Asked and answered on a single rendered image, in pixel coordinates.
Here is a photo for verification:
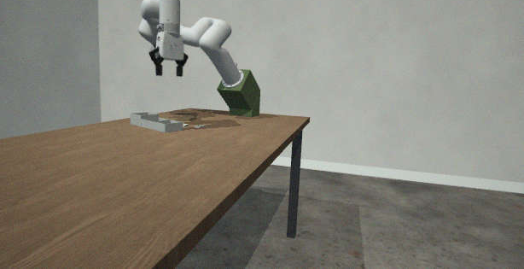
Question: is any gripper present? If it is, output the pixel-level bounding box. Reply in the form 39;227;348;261
149;31;189;77

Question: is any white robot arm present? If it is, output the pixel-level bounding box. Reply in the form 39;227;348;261
138;0;244;88

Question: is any grey open-top bin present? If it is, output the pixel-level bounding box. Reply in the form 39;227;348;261
131;112;183;132

